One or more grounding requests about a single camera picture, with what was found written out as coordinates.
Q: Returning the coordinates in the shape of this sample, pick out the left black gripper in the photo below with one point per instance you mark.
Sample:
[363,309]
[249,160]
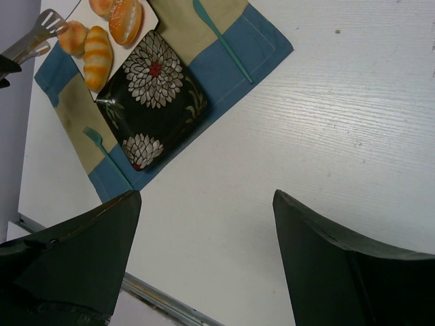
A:
[7,67]

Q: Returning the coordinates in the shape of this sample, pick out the metal serving tongs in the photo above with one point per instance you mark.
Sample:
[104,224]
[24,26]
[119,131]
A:
[49,24]

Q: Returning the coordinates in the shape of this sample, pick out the blue and beige placemat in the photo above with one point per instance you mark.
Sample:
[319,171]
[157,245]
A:
[258,43]

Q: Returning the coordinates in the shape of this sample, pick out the black floral square plate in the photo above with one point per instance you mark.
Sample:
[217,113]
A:
[152,103]

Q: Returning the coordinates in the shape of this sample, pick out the sesame split bread bun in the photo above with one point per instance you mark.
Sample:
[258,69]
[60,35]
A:
[125,20]

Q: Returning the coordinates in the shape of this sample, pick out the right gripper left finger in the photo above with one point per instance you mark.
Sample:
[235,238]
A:
[16,303]

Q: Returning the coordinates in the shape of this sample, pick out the striped long bread roll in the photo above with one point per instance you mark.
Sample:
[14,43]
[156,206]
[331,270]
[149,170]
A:
[98,59]

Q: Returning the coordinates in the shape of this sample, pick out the teal plastic fork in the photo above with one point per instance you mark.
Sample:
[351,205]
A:
[97,139]

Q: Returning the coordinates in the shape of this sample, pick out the round orange bread roll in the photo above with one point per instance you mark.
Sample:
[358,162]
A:
[73,39]

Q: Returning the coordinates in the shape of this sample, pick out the aluminium table rail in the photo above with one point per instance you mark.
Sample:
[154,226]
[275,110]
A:
[136,288]

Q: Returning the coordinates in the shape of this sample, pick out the white rectangular plate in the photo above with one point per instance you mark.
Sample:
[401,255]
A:
[83,13]

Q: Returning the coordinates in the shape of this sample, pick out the round bread roll back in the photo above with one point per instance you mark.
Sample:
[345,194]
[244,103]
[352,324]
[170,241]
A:
[101,8]

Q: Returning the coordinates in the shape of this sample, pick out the teal plastic knife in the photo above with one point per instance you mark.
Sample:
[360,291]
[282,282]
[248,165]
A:
[203,15]

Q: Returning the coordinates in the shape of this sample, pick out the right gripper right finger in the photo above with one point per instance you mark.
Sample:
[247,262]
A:
[336,276]

